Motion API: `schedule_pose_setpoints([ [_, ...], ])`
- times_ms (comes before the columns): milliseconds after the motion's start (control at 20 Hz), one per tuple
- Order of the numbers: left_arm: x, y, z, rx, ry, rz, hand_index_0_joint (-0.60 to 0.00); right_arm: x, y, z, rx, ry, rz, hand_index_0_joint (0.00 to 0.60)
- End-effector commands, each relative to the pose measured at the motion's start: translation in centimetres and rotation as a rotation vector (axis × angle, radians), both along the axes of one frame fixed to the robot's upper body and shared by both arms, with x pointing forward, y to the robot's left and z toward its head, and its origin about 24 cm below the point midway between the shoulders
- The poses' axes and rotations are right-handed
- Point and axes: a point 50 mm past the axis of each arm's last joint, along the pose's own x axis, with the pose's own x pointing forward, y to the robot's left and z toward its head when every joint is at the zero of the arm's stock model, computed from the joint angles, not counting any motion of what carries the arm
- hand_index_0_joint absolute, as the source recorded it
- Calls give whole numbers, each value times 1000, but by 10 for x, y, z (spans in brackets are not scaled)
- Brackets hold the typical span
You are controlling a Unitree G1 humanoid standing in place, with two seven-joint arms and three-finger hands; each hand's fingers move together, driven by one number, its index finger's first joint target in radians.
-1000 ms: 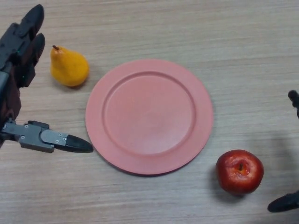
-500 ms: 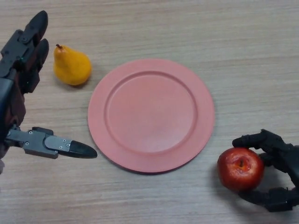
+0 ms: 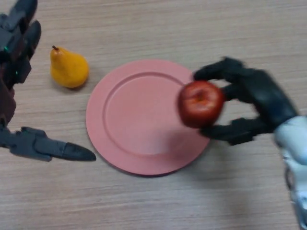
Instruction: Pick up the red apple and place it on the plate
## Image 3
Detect pink round plate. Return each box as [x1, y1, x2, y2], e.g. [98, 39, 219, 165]
[85, 59, 212, 177]

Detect red apple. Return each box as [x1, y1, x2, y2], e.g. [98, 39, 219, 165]
[178, 80, 225, 129]

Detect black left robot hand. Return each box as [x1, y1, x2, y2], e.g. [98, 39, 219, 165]
[0, 0, 97, 162]

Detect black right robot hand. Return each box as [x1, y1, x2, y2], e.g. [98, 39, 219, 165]
[192, 57, 299, 146]

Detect yellow pear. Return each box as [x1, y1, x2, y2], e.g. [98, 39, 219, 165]
[49, 45, 90, 89]

